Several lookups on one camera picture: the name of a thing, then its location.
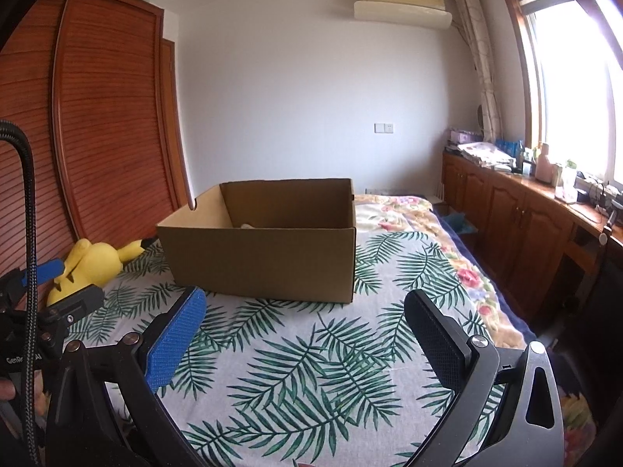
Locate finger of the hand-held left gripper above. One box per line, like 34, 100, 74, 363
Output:
41, 286, 104, 324
14, 259, 66, 287

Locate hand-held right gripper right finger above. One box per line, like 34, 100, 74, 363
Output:
404, 289, 565, 467

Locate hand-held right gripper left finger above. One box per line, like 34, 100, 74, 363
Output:
46, 286, 208, 467

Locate brown cardboard box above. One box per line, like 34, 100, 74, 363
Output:
156, 178, 357, 305

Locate yellow plush toy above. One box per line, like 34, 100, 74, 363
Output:
46, 238, 147, 308

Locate teal basket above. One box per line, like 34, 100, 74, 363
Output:
445, 211, 475, 239

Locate leaf print bedsheet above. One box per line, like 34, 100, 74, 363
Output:
63, 231, 539, 467

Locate floral blanket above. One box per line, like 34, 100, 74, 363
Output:
353, 193, 536, 346

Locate long wooden cabinet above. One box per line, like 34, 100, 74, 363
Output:
440, 150, 623, 324

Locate wooden slatted wardrobe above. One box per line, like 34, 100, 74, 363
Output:
0, 0, 195, 312

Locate stack of folded cloths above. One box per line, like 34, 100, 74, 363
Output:
456, 141, 517, 169

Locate clear plastic container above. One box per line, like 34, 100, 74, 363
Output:
555, 160, 577, 202

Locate pink bottle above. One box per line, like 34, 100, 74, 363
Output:
535, 142, 556, 186

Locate pink box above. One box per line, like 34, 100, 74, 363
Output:
448, 128, 482, 146

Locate dark small desk devices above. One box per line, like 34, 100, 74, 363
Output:
577, 175, 619, 215

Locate patterned beige curtain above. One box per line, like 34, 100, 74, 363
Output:
452, 0, 502, 143

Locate wooden framed window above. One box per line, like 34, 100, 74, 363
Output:
496, 0, 623, 190

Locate black braided cable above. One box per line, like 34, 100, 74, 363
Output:
0, 119, 42, 467

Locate wall air conditioner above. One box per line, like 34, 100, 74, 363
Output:
354, 0, 453, 27

